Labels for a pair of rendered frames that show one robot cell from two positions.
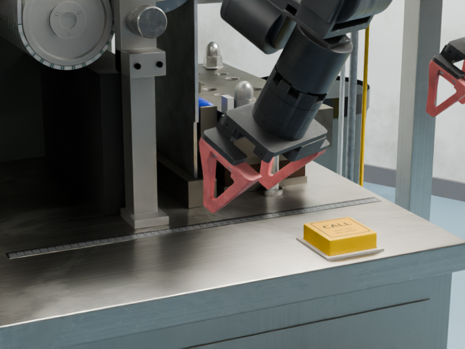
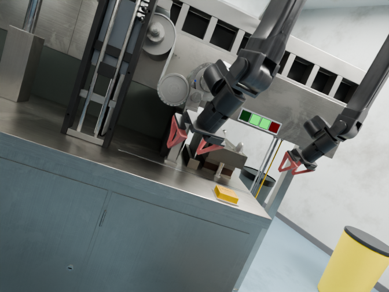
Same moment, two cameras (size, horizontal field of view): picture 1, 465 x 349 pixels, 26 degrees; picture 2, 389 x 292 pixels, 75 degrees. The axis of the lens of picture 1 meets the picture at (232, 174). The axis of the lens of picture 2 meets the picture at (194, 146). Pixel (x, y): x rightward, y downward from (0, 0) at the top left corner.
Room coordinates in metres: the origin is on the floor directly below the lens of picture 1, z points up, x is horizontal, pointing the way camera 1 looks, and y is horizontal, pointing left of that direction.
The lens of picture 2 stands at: (0.37, -0.18, 1.17)
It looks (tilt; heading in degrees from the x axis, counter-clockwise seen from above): 10 degrees down; 14
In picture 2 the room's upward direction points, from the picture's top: 22 degrees clockwise
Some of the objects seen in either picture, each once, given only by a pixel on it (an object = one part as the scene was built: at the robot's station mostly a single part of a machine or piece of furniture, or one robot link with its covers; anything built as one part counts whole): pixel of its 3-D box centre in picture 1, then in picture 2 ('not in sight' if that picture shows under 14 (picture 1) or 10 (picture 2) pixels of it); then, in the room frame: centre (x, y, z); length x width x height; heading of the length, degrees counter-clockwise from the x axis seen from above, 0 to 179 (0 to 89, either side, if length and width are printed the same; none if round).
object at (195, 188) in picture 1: (166, 167); (190, 154); (1.50, 0.10, 0.92); 0.28 x 0.04 x 0.04; 25
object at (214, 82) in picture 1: (227, 104); (218, 146); (1.58, 0.01, 1.00); 0.40 x 0.16 x 0.06; 25
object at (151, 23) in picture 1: (149, 21); (196, 97); (1.27, 0.10, 1.18); 0.04 x 0.02 x 0.04; 115
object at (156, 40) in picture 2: not in sight; (156, 33); (1.23, 0.32, 1.33); 0.06 x 0.06 x 0.06; 25
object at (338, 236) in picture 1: (339, 236); (226, 194); (1.21, -0.14, 0.91); 0.07 x 0.07 x 0.02; 25
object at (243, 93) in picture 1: (243, 96); not in sight; (1.40, -0.02, 1.05); 0.04 x 0.04 x 0.04
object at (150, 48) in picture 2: not in sight; (157, 40); (1.37, 0.39, 1.33); 0.25 x 0.14 x 0.14; 25
